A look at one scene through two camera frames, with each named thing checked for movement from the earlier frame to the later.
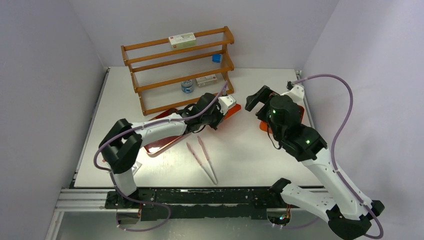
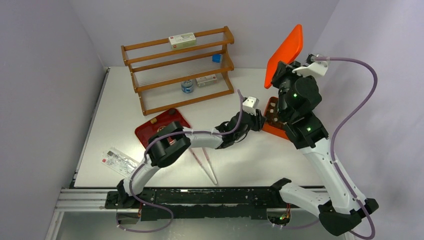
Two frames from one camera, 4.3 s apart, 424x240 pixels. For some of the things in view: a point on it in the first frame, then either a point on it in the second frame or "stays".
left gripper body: [212, 120] to [255, 125]
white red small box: [206, 80] stays
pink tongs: [212, 173] stays
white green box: [183, 41] stays
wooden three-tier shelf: [182, 68] stays
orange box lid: [232, 110] to [288, 50]
